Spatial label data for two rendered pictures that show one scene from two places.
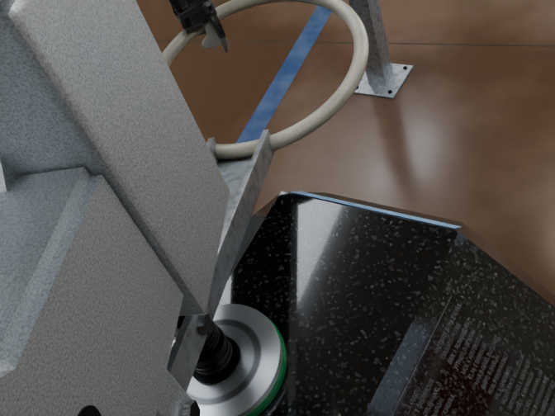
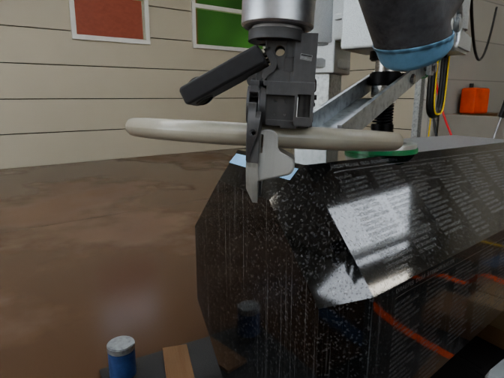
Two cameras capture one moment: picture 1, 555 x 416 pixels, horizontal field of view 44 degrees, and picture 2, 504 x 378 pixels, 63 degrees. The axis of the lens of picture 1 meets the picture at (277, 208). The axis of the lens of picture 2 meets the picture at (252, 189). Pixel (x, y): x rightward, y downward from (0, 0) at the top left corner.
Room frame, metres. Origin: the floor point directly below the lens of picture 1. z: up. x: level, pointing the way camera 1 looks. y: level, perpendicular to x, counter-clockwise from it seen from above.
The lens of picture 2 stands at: (1.99, 0.08, 1.04)
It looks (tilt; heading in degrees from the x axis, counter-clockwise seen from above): 13 degrees down; 193
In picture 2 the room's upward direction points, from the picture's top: straight up
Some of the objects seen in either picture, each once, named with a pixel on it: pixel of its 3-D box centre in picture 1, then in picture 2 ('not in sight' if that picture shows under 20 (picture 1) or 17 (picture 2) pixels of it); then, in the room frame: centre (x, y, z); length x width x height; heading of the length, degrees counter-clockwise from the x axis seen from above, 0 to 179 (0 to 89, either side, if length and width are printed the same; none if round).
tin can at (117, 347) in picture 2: not in sight; (121, 358); (0.77, -0.70, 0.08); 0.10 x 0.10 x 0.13
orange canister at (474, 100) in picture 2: not in sight; (477, 100); (-2.80, 1.38, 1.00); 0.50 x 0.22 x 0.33; 139
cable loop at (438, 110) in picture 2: not in sight; (438, 81); (0.04, 0.45, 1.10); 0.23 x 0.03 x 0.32; 157
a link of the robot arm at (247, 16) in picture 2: not in sight; (278, 13); (1.45, -0.01, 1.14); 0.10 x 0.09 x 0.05; 7
